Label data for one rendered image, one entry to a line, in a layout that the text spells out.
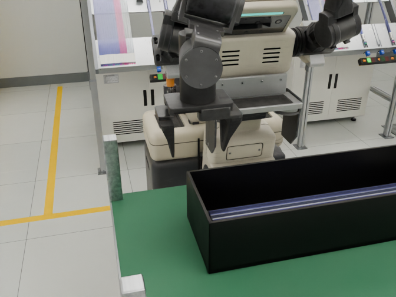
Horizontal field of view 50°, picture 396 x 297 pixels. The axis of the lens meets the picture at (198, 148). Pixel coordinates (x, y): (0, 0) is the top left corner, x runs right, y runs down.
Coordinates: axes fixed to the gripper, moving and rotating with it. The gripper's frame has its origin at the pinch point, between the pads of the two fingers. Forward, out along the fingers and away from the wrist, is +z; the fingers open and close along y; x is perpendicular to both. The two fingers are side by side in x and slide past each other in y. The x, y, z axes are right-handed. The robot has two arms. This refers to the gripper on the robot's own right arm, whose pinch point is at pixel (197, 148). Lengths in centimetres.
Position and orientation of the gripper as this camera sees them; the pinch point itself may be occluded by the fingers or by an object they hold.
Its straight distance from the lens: 72.8
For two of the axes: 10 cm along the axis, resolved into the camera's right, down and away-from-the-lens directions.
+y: 9.7, -1.1, 2.0
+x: -2.3, -4.6, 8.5
